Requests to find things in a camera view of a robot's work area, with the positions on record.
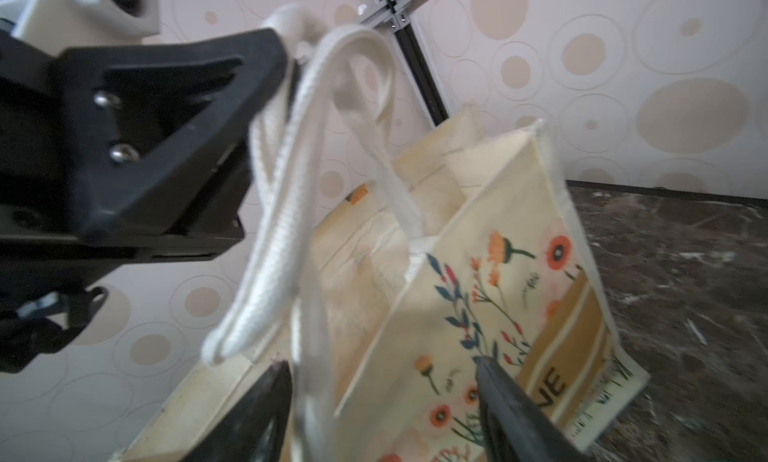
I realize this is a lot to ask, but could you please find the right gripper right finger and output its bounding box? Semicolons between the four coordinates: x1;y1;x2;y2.
475;357;588;462

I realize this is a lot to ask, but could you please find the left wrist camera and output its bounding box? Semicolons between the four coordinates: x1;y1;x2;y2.
1;0;161;56

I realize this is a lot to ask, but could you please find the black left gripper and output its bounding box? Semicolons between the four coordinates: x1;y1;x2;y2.
1;34;246;373

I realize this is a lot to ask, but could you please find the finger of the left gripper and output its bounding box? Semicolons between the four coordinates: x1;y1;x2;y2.
52;29;289;242

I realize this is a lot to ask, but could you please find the cream canvas grocery bag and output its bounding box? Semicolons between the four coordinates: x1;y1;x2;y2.
116;5;648;461

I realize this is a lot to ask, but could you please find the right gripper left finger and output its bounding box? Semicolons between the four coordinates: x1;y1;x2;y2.
183;361;293;462

